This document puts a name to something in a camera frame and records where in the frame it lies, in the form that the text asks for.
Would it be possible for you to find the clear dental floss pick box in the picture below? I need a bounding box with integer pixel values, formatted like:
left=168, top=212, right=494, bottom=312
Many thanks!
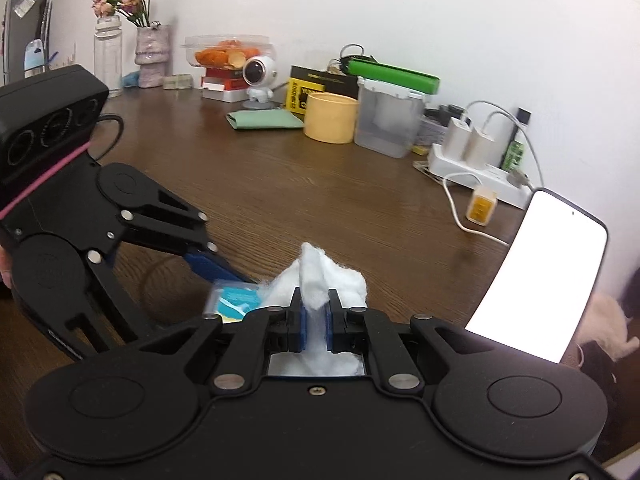
left=203, top=280, right=262, bottom=323

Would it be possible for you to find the white cotton wad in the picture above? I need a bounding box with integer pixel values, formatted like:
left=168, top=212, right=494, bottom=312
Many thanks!
left=259, top=242, right=367, bottom=377

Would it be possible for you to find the clear plastic storage container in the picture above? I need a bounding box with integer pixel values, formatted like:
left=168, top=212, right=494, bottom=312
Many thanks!
left=354, top=76, right=428, bottom=158

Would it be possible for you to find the green folded cloth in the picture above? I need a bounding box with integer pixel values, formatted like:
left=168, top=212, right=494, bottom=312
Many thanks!
left=226, top=108, right=304, bottom=130

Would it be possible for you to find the yellow white plug adapter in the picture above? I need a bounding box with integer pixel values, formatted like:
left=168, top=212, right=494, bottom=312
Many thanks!
left=465, top=184, right=498, bottom=226

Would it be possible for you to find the red white boxes stack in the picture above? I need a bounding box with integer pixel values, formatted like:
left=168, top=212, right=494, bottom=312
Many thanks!
left=201, top=67, right=248, bottom=103

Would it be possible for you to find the small grey green block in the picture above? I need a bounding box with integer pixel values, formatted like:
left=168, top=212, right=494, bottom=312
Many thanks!
left=163, top=74, right=193, bottom=90

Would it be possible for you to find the smartphone with white screen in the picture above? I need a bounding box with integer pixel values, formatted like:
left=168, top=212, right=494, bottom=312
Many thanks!
left=465, top=188, right=608, bottom=363

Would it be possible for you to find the yellow round cup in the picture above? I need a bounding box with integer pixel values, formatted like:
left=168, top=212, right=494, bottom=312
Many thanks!
left=304, top=92, right=359, bottom=144

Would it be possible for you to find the white astronaut figurine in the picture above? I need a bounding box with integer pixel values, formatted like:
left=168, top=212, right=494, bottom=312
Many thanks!
left=242, top=54, right=278, bottom=110

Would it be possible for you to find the clear glass bottle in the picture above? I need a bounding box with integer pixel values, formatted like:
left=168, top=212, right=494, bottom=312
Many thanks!
left=93, top=15, right=122, bottom=98

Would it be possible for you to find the black yellow Yunmo box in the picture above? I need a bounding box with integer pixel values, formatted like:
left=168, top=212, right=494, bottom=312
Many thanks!
left=284, top=65, right=359, bottom=116

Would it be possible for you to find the white power strip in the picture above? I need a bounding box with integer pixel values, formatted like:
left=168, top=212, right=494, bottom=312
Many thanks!
left=427, top=144, right=532, bottom=209

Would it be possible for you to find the white charger left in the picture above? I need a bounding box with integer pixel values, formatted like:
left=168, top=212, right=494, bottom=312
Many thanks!
left=442, top=117, right=472, bottom=160

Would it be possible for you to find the white charger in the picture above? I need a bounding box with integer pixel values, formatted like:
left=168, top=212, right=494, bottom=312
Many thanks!
left=464, top=129, right=495, bottom=170
left=442, top=117, right=472, bottom=160

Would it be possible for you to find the clear snack clamshell box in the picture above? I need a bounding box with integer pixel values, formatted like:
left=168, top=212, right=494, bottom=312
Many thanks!
left=182, top=35, right=276, bottom=70

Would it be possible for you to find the pink textured vase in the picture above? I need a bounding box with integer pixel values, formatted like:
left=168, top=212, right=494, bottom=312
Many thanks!
left=134, top=25, right=171, bottom=89

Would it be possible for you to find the white charger right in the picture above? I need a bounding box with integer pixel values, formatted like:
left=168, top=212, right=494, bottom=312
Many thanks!
left=464, top=129, right=495, bottom=170

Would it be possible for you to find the green cylindrical case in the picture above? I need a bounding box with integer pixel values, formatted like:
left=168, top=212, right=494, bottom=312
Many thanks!
left=347, top=58, right=440, bottom=96

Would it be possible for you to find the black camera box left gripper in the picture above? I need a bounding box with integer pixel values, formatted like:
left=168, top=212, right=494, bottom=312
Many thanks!
left=1, top=65, right=108, bottom=207

